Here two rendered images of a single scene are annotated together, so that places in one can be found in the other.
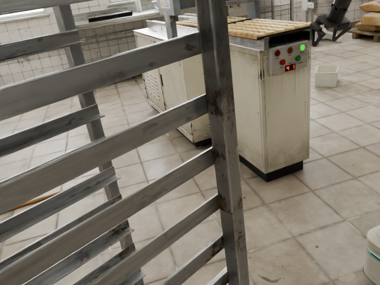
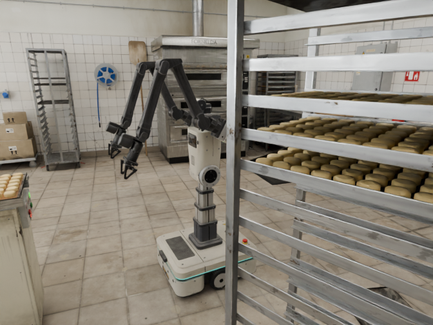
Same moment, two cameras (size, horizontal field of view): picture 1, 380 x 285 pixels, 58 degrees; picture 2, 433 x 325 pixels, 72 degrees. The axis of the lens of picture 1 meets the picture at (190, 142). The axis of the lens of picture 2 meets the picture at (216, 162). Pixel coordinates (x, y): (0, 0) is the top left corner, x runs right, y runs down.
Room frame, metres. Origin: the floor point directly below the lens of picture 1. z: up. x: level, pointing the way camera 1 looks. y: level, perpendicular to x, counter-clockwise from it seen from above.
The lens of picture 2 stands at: (0.99, 1.04, 1.48)
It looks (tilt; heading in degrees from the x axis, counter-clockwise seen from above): 17 degrees down; 263
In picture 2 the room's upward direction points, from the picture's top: straight up
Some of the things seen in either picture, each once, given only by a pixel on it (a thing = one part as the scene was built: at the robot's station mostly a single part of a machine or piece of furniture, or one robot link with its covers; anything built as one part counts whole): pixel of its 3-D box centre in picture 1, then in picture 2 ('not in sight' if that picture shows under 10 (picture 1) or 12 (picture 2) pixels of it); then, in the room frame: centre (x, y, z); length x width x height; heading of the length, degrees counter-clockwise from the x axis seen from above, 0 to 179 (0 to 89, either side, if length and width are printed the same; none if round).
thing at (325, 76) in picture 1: (326, 76); not in sight; (3.58, -1.58, 0.08); 0.30 x 0.22 x 0.16; 152
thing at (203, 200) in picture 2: not in sight; (205, 213); (0.81, -0.96, 0.49); 0.11 x 0.11 x 0.40; 20
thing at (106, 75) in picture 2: not in sight; (108, 95); (2.19, -4.56, 1.10); 0.41 x 0.17 x 1.10; 12
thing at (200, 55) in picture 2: not in sight; (203, 100); (0.53, -4.36, 1.01); 1.56 x 1.20 x 2.01; 12
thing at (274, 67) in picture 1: (288, 57); (26, 207); (1.84, -0.59, 0.77); 0.24 x 0.04 x 0.14; 109
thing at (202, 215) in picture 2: not in sight; (205, 227); (0.81, -0.96, 0.36); 0.13 x 0.13 x 0.40; 20
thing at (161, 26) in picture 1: (168, 27); not in sight; (3.04, 0.04, 0.88); 1.28 x 0.01 x 0.07; 19
